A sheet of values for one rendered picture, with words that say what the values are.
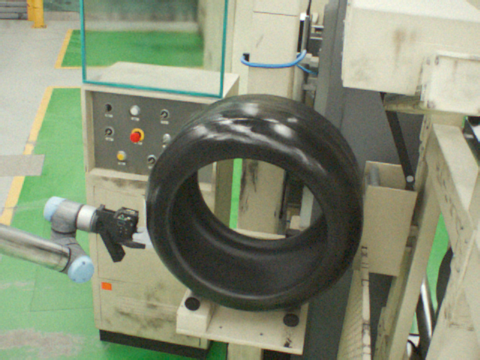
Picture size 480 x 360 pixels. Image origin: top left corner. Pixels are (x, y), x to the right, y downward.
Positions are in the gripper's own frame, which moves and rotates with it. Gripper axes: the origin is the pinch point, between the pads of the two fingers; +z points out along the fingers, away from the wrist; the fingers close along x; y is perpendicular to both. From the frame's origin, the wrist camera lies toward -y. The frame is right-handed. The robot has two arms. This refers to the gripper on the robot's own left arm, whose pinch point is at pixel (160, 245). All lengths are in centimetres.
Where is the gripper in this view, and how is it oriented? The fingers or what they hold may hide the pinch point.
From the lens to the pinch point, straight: 167.2
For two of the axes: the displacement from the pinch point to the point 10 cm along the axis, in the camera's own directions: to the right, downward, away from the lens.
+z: 9.6, 2.5, -0.7
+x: 1.8, -4.1, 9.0
